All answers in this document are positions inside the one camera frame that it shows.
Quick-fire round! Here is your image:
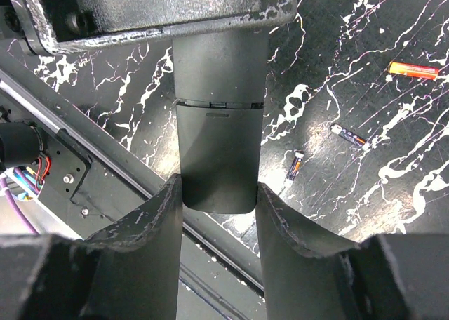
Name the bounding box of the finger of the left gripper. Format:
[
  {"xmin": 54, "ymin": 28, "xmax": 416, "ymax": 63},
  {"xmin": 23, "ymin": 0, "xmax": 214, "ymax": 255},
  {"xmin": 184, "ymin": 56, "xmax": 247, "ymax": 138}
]
[{"xmin": 13, "ymin": 0, "xmax": 297, "ymax": 55}]

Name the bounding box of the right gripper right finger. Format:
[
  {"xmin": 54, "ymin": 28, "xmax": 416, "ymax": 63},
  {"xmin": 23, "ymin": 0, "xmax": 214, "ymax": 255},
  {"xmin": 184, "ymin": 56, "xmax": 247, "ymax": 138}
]
[{"xmin": 255, "ymin": 184, "xmax": 448, "ymax": 319}]

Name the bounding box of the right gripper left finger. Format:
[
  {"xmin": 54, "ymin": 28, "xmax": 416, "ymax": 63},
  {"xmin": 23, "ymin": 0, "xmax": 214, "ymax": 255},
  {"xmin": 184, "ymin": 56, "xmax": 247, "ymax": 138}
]
[{"xmin": 1, "ymin": 174, "xmax": 182, "ymax": 319}]

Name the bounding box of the black remote battery cover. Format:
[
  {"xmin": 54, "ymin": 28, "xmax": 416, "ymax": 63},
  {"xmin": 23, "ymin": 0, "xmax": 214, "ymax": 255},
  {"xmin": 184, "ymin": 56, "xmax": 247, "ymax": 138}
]
[{"xmin": 177, "ymin": 105, "xmax": 264, "ymax": 214}]

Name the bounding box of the black remote control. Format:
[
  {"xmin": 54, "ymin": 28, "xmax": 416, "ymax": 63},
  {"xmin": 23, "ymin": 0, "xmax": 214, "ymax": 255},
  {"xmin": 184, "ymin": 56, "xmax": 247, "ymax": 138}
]
[{"xmin": 173, "ymin": 29, "xmax": 269, "ymax": 103}]

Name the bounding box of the dark battery near remote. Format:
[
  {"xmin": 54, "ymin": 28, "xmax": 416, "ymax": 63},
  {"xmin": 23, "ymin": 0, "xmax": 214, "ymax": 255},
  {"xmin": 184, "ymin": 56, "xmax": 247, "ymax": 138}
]
[{"xmin": 284, "ymin": 151, "xmax": 304, "ymax": 188}]

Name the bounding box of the dark battery on table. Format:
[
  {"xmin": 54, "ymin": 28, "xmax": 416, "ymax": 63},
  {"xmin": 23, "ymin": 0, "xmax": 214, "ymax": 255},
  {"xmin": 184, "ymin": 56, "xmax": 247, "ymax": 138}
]
[{"xmin": 330, "ymin": 124, "xmax": 369, "ymax": 150}]

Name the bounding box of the orange battery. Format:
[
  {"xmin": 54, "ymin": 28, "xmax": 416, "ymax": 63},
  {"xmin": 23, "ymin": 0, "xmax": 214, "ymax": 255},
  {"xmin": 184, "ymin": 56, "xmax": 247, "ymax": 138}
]
[{"xmin": 388, "ymin": 62, "xmax": 439, "ymax": 80}]

